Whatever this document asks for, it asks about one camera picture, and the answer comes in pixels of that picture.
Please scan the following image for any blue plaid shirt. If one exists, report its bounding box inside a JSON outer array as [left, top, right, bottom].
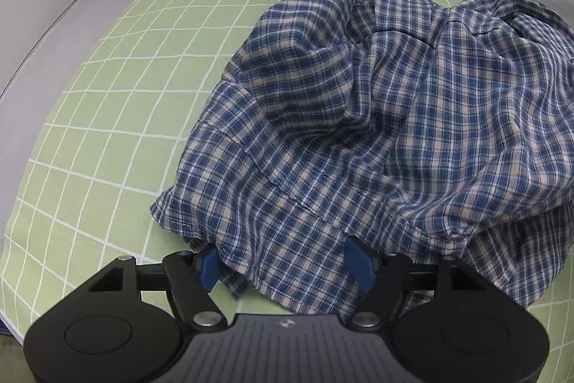
[[151, 0, 573, 315]]

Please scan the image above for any green grid cutting mat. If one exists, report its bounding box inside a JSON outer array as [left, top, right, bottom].
[[0, 0, 574, 383]]

